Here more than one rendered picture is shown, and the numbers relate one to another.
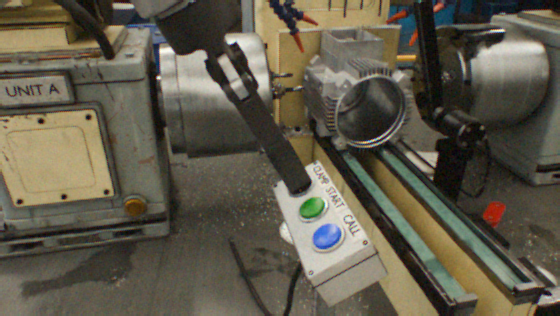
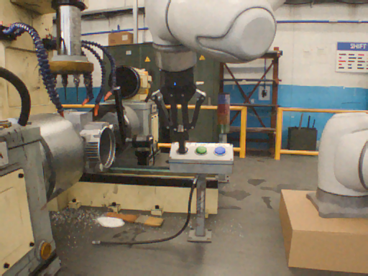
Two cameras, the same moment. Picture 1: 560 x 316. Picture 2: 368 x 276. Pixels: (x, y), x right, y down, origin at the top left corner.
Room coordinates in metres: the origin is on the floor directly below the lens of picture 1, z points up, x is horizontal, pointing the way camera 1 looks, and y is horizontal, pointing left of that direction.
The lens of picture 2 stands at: (0.18, 0.63, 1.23)
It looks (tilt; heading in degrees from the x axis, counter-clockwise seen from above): 10 degrees down; 290
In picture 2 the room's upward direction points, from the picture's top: straight up
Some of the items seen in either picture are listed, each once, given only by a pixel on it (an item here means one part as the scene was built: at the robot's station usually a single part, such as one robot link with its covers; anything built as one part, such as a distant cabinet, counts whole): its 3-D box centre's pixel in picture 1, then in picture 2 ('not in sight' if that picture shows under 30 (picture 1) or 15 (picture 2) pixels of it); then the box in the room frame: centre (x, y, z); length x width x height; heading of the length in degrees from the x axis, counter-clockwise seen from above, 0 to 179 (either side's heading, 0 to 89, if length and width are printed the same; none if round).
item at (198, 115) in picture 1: (193, 98); (20, 164); (0.80, 0.18, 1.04); 0.37 x 0.25 x 0.25; 103
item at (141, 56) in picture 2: not in sight; (136, 104); (2.42, -3.30, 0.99); 1.02 x 0.49 x 1.98; 4
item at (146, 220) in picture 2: not in sight; (134, 218); (0.61, -0.08, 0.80); 0.21 x 0.05 x 0.01; 5
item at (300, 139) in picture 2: not in sight; (302, 134); (-0.34, -4.89, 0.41); 0.52 x 0.47 x 0.82; 4
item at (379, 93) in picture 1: (353, 97); (83, 146); (0.88, -0.17, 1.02); 0.20 x 0.19 x 0.19; 13
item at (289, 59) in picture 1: (329, 93); not in sight; (1.03, -0.13, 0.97); 0.30 x 0.11 x 0.34; 103
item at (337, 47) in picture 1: (350, 51); (72, 122); (0.92, -0.16, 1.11); 0.12 x 0.11 x 0.07; 13
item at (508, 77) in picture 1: (483, 77); (114, 128); (0.95, -0.49, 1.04); 0.41 x 0.25 x 0.25; 103
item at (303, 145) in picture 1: (296, 149); (55, 192); (0.92, -0.05, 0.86); 0.07 x 0.06 x 0.12; 103
